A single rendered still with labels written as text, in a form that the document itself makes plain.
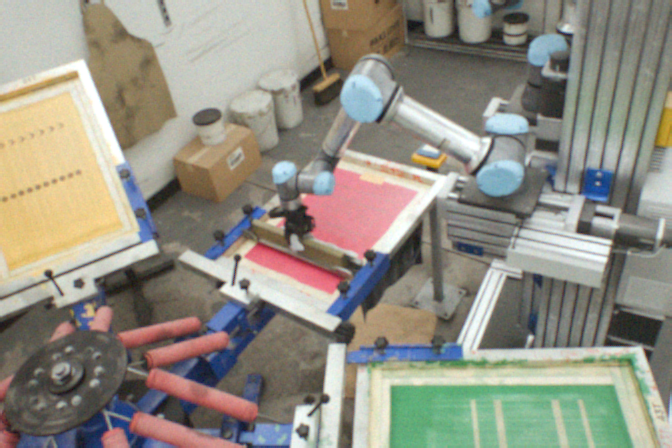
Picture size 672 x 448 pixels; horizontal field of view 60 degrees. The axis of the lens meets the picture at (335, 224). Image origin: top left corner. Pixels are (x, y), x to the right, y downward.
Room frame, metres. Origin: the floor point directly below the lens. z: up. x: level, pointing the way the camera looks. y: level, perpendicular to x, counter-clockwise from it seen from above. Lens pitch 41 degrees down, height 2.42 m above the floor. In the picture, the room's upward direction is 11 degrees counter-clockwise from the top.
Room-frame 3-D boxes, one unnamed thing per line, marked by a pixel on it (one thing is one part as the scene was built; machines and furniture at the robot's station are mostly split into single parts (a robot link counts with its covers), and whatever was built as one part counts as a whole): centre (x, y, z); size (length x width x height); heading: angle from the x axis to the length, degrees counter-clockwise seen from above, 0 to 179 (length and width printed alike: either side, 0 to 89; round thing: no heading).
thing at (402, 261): (1.62, -0.17, 0.79); 0.46 x 0.09 x 0.33; 138
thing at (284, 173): (1.53, 0.12, 1.32); 0.09 x 0.08 x 0.11; 65
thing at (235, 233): (1.71, 0.37, 0.98); 0.30 x 0.05 x 0.07; 138
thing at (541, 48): (1.78, -0.82, 1.42); 0.13 x 0.12 x 0.14; 119
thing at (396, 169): (1.70, 0.01, 0.97); 0.79 x 0.58 x 0.04; 138
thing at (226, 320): (1.28, 0.38, 1.02); 0.17 x 0.06 x 0.05; 138
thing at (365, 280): (1.33, -0.04, 0.98); 0.30 x 0.05 x 0.07; 138
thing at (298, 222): (1.52, 0.12, 1.16); 0.09 x 0.08 x 0.12; 48
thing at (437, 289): (2.04, -0.46, 0.48); 0.22 x 0.22 x 0.96; 48
